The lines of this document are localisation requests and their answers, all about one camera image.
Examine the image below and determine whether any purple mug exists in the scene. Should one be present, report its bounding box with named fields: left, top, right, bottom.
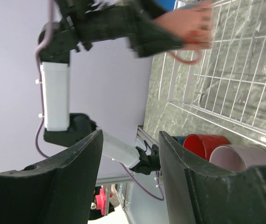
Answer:
left=209, top=145, right=266, bottom=172

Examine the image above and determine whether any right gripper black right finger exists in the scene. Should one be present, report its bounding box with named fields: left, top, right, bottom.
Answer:
left=158, top=131, right=266, bottom=224

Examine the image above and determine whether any blue cloth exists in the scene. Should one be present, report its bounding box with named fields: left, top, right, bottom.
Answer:
left=156, top=0, right=176, bottom=11

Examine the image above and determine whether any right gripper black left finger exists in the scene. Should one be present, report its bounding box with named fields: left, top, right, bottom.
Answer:
left=0, top=130, right=103, bottom=224

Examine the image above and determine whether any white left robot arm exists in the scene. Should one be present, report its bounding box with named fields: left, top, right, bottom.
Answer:
left=36, top=0, right=183, bottom=147

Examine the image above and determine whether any red mug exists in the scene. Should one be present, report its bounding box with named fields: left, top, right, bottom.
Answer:
left=183, top=134, right=230, bottom=161

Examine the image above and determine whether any dark blue mug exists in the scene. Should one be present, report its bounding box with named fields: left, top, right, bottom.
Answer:
left=173, top=136, right=187, bottom=146

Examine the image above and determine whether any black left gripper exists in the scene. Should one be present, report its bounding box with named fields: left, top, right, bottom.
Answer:
left=38, top=0, right=183, bottom=62

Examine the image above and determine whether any white wire dish rack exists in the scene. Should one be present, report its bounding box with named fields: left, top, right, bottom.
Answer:
left=158, top=0, right=266, bottom=147

